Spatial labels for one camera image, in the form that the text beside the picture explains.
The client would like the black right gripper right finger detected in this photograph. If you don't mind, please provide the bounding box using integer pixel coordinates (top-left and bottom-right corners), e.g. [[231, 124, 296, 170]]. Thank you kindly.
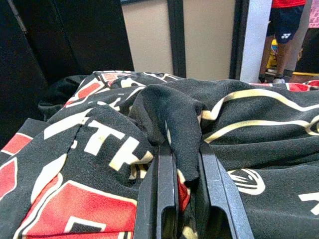
[[199, 142, 255, 239]]

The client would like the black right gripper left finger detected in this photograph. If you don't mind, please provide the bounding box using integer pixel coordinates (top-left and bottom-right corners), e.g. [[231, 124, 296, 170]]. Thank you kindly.
[[134, 145, 179, 239]]

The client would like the black garment with red print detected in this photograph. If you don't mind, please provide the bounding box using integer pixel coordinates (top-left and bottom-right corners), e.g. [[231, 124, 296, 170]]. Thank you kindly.
[[0, 70, 319, 239]]

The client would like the yellow floor sign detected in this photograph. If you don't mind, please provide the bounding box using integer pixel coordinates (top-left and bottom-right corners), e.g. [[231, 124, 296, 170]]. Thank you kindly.
[[265, 38, 280, 71]]

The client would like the person in pink top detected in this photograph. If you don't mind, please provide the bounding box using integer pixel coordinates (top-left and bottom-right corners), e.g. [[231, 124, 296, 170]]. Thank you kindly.
[[296, 0, 319, 74]]

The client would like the dark cabinet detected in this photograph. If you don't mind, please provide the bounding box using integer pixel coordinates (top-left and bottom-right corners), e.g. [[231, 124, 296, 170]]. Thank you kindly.
[[0, 0, 136, 150]]

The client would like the person in navy shorts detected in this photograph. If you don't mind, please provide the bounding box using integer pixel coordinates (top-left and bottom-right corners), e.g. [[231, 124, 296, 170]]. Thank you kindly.
[[258, 0, 308, 85]]

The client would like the black metal partition frame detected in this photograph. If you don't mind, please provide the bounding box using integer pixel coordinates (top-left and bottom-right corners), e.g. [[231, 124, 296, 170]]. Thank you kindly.
[[119, 0, 250, 80]]

